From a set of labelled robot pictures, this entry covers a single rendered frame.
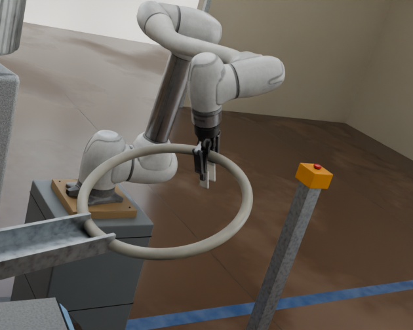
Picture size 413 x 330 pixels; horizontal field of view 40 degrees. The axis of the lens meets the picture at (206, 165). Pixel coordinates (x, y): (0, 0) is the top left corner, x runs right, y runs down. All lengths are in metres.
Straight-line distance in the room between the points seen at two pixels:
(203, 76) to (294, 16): 6.27
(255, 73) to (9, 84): 0.79
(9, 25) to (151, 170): 1.41
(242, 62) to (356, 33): 7.05
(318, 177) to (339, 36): 5.85
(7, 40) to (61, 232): 0.62
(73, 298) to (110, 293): 0.16
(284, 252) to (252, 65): 1.42
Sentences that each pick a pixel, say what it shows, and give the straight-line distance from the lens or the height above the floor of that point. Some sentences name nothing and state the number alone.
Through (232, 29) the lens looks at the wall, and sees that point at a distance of 7.26.
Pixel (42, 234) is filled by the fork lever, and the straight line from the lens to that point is 1.47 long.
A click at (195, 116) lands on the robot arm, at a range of 1.64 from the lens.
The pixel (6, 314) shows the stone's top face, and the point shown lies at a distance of 1.63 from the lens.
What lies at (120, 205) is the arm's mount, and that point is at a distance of 2.36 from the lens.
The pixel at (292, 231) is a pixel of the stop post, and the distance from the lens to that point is 2.81.
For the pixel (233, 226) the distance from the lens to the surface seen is 1.48.
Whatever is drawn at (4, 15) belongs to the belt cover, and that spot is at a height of 1.69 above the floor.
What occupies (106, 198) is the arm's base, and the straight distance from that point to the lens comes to 2.35.
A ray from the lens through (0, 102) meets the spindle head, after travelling 1.05.
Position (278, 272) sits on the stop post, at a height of 0.52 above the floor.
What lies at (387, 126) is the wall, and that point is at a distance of 8.66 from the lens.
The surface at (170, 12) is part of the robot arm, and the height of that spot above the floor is 1.64.
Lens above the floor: 1.88
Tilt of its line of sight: 20 degrees down
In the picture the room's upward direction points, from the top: 17 degrees clockwise
